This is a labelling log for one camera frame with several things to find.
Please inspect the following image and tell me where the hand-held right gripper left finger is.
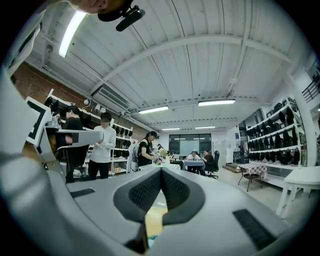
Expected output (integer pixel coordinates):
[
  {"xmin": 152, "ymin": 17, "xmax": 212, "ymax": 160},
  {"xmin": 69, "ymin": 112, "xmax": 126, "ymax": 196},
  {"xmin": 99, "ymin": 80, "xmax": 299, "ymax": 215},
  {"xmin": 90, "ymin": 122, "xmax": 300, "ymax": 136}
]
[{"xmin": 65, "ymin": 167, "xmax": 163, "ymax": 255}]

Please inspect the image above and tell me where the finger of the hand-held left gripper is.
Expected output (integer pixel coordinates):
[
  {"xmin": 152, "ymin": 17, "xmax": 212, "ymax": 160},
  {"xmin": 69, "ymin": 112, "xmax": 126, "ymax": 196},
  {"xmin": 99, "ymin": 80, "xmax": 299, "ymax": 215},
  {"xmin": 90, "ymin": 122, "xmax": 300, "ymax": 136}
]
[{"xmin": 56, "ymin": 130, "xmax": 105, "ymax": 152}]

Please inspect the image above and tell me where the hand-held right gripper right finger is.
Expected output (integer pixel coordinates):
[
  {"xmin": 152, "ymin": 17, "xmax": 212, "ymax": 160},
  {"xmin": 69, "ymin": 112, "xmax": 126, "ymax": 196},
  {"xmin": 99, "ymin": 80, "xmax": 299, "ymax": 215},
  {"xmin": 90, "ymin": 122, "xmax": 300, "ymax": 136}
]
[{"xmin": 148, "ymin": 167, "xmax": 293, "ymax": 256}]

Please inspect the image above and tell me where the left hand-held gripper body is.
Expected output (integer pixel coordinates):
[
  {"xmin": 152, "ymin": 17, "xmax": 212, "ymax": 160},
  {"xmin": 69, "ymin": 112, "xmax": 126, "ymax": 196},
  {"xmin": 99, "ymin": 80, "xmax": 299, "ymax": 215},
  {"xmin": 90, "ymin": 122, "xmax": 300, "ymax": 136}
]
[{"xmin": 0, "ymin": 69, "xmax": 66, "ymax": 176}]

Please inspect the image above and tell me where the light blue plastic packet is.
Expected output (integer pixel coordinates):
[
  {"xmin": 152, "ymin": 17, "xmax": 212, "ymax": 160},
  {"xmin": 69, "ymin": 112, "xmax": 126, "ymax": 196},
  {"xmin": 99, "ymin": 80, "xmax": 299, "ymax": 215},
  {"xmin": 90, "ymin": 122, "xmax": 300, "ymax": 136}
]
[{"xmin": 146, "ymin": 233, "xmax": 163, "ymax": 249}]

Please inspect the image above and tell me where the white shelving unit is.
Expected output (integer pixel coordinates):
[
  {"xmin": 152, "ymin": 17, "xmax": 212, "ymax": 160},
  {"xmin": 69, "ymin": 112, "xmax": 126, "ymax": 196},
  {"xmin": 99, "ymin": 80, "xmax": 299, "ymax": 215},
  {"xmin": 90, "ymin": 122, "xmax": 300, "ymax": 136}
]
[
  {"xmin": 246, "ymin": 97, "xmax": 309, "ymax": 168},
  {"xmin": 44, "ymin": 88, "xmax": 133, "ymax": 176}
]

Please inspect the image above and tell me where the white ceiling air conditioner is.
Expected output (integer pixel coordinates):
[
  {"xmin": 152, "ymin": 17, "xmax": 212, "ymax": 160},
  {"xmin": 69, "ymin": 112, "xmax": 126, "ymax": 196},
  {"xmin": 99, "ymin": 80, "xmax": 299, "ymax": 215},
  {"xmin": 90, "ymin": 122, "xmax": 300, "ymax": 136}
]
[{"xmin": 91, "ymin": 84, "xmax": 131, "ymax": 113}]

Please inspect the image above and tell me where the black office chair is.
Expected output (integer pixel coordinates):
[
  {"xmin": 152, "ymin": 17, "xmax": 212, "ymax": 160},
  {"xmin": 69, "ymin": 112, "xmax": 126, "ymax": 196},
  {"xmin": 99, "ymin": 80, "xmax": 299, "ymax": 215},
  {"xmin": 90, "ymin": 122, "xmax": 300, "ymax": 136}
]
[{"xmin": 204, "ymin": 150, "xmax": 221, "ymax": 180}]

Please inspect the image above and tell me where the checkered cloth table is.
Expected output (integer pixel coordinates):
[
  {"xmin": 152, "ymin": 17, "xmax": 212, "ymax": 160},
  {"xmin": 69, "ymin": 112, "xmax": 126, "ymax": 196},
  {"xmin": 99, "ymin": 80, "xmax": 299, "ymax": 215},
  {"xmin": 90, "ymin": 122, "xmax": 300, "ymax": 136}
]
[{"xmin": 237, "ymin": 161, "xmax": 269, "ymax": 193}]

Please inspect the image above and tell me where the blue cloth table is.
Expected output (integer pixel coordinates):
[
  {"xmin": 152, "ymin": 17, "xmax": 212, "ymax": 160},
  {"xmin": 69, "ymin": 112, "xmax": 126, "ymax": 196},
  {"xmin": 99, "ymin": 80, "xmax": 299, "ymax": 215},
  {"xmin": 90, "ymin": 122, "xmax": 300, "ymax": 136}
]
[{"xmin": 183, "ymin": 159, "xmax": 206, "ymax": 174}]

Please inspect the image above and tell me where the small potted plant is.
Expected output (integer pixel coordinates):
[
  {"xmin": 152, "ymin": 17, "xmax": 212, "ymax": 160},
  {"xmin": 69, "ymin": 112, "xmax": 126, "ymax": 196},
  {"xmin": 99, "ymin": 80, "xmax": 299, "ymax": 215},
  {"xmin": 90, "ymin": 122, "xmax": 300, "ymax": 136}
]
[{"xmin": 158, "ymin": 147, "xmax": 171, "ymax": 168}]

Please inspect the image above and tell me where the large dark-framed window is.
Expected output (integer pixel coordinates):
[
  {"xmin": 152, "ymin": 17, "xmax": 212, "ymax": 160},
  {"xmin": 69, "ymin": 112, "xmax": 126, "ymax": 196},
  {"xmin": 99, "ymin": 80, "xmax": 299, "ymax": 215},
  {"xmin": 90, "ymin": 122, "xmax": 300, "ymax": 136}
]
[{"xmin": 169, "ymin": 134, "xmax": 212, "ymax": 156}]

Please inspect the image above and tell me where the person's head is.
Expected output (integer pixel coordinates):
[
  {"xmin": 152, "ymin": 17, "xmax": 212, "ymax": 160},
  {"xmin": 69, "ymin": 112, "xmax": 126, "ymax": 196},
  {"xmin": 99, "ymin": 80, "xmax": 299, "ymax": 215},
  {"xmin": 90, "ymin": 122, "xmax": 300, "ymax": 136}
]
[{"xmin": 67, "ymin": 0, "xmax": 133, "ymax": 22}]

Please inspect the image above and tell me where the black head-mounted camera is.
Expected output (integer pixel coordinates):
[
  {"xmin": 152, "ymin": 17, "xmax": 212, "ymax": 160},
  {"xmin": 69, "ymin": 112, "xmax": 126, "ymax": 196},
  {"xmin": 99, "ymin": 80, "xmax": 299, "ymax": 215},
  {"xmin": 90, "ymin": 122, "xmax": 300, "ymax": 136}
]
[{"xmin": 115, "ymin": 4, "xmax": 146, "ymax": 33}]

